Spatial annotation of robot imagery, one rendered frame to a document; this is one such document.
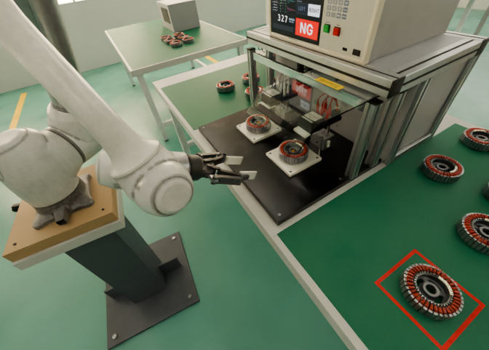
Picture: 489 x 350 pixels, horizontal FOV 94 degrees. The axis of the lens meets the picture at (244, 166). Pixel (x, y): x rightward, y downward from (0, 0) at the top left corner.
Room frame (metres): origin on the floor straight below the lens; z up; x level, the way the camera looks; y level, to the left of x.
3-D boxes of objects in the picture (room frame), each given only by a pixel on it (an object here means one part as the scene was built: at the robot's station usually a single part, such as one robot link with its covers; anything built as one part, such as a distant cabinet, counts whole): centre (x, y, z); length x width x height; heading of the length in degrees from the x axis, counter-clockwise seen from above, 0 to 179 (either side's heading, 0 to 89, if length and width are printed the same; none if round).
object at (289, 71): (0.80, -0.23, 1.03); 0.62 x 0.01 x 0.03; 26
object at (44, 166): (0.58, 0.65, 0.95); 0.18 x 0.16 x 0.22; 156
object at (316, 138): (0.71, -0.32, 0.80); 0.07 x 0.05 x 0.06; 26
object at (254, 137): (0.87, -0.09, 0.78); 0.15 x 0.15 x 0.01; 26
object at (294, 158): (0.65, -0.19, 0.80); 0.11 x 0.11 x 0.04
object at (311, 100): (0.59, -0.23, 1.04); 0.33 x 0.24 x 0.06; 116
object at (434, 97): (0.64, -0.64, 0.91); 0.28 x 0.03 x 0.32; 116
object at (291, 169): (0.65, -0.19, 0.78); 0.15 x 0.15 x 0.01; 26
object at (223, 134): (0.77, -0.15, 0.76); 0.64 x 0.47 x 0.02; 26
